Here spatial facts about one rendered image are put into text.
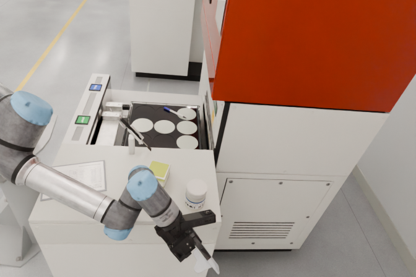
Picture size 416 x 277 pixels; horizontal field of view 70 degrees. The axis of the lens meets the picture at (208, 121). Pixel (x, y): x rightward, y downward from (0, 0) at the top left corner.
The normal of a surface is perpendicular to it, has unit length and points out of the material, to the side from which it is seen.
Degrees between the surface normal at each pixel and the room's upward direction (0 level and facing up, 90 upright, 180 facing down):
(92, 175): 0
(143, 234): 90
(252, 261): 0
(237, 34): 90
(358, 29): 90
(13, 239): 0
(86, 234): 90
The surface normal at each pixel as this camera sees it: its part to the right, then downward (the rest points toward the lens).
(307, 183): 0.07, 0.64
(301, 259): 0.14, -0.76
